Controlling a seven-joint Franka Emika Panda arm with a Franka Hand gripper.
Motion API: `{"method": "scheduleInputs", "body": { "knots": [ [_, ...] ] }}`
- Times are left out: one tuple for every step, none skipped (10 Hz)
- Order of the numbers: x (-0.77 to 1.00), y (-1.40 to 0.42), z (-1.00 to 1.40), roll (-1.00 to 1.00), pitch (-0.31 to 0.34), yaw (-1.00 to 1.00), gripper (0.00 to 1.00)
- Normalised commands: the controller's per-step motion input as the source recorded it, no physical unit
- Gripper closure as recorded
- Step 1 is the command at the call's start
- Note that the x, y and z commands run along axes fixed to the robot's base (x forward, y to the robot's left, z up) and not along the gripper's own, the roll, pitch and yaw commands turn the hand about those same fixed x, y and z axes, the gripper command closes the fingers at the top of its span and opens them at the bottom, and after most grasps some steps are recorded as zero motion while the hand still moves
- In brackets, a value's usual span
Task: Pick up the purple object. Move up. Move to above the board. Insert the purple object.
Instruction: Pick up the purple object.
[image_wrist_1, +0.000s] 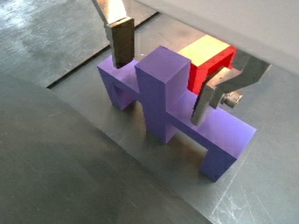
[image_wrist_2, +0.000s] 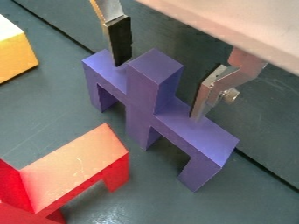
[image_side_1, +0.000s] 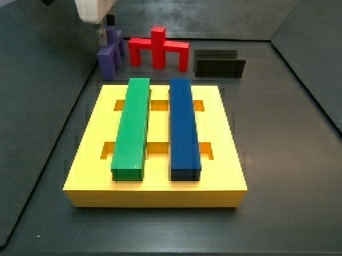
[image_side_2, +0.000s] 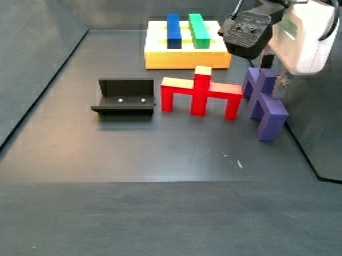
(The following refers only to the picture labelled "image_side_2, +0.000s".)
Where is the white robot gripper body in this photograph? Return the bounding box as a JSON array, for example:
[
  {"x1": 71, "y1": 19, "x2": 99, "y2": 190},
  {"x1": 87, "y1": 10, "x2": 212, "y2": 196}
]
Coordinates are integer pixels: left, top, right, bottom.
[{"x1": 269, "y1": 0, "x2": 338, "y2": 75}]

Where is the black angle bracket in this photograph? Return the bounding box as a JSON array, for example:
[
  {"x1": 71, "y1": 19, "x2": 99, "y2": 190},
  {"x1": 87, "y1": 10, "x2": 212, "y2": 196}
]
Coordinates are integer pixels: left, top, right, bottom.
[{"x1": 91, "y1": 78, "x2": 155, "y2": 115}]

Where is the purple cross-shaped block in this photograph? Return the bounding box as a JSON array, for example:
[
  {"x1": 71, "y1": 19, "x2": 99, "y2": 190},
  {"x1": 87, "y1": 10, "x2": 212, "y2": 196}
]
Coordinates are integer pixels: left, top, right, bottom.
[{"x1": 243, "y1": 67, "x2": 289, "y2": 141}]

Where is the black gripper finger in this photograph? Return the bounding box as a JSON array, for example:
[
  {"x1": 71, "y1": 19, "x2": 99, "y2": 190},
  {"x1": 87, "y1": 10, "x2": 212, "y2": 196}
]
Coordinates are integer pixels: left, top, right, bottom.
[{"x1": 260, "y1": 54, "x2": 274, "y2": 69}]

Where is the blue long bar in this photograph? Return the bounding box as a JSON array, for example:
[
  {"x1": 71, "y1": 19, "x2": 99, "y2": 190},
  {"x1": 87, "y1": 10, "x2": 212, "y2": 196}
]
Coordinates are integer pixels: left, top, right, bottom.
[{"x1": 167, "y1": 13, "x2": 182, "y2": 49}]

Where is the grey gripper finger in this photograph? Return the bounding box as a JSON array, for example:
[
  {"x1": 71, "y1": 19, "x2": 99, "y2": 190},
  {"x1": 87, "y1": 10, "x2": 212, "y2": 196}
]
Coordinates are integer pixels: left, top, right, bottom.
[{"x1": 271, "y1": 74, "x2": 290, "y2": 99}]

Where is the green long bar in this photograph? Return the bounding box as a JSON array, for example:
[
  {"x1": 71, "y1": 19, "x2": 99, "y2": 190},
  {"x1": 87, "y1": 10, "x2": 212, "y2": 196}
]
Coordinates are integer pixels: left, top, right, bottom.
[{"x1": 188, "y1": 13, "x2": 211, "y2": 49}]

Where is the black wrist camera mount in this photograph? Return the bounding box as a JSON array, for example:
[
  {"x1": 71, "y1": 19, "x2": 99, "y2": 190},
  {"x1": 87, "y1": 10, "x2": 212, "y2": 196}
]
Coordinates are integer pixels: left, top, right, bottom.
[{"x1": 219, "y1": 0, "x2": 285, "y2": 60}]

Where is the yellow slotted board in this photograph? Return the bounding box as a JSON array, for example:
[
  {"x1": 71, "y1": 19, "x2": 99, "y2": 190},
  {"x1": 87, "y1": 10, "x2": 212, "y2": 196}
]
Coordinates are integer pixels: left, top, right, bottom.
[{"x1": 144, "y1": 21, "x2": 232, "y2": 70}]

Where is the red three-legged block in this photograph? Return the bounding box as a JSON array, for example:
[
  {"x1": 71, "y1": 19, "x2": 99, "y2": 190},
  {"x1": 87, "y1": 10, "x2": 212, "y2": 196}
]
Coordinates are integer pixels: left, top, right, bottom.
[{"x1": 160, "y1": 66, "x2": 243, "y2": 120}]

